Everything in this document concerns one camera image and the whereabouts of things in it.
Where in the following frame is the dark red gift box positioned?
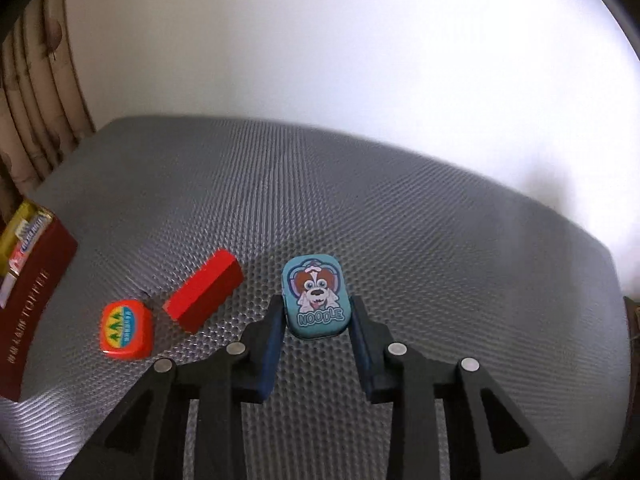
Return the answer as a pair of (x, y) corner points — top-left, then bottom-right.
(0, 205), (79, 402)

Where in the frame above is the red block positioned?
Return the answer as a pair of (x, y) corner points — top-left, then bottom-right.
(162, 248), (244, 335)

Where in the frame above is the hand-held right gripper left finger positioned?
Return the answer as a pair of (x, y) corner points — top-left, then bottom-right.
(65, 295), (287, 480)

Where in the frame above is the teal tin with dog print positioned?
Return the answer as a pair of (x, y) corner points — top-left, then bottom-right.
(281, 255), (352, 340)

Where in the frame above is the orange tin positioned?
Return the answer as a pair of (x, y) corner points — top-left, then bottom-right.
(98, 299), (153, 361)

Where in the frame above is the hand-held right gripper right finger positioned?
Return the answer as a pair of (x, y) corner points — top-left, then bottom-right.
(349, 294), (571, 480)

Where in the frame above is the dark wooden furniture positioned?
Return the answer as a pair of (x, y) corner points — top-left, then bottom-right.
(622, 296), (640, 351)

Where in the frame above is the beige patterned curtain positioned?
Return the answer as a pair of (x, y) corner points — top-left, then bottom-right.
(0, 0), (97, 226)

